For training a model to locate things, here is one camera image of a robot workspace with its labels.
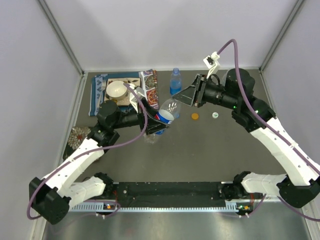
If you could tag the dark floral coaster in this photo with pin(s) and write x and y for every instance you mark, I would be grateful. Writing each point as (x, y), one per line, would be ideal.
(75, 139)

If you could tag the square floral plate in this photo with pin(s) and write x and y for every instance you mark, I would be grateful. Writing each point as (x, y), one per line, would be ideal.
(126, 80)

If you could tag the blue patterned placemat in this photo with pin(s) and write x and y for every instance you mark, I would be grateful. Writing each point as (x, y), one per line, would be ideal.
(149, 84)

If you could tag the silver fork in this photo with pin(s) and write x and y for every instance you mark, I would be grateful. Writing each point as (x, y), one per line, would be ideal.
(103, 88)

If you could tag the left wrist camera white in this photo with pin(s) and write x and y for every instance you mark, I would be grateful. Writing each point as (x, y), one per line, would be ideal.
(138, 94)

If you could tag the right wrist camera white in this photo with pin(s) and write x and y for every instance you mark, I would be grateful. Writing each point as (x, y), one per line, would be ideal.
(212, 63)

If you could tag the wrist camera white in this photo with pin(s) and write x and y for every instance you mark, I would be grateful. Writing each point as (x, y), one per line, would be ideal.
(212, 63)
(138, 94)

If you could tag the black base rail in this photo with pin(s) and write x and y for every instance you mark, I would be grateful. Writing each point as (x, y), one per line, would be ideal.
(172, 194)

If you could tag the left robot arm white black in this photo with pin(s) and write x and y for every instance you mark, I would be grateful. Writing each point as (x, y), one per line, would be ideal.
(53, 195)

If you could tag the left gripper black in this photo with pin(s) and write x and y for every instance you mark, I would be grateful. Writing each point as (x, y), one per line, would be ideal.
(153, 125)

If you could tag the clear water bottle blue cap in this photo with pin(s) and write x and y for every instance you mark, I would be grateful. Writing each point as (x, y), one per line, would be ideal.
(168, 112)

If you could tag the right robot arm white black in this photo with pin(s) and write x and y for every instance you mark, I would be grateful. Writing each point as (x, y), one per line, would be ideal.
(300, 183)

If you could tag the white green bottle cap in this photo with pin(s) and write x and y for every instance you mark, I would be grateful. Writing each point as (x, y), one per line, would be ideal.
(215, 115)

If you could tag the blue liquid bottle blue cap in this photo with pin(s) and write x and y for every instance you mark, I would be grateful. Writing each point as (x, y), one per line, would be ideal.
(175, 85)

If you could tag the orange bottle cap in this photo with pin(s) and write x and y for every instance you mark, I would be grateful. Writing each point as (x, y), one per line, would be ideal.
(195, 116)

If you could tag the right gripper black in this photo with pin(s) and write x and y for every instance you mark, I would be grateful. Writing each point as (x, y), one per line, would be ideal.
(188, 95)

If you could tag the white ceramic bowl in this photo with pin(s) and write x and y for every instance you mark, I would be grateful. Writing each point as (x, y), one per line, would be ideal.
(116, 90)

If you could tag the clear bottle green label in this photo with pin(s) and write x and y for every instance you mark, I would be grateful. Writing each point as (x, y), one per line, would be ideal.
(223, 76)

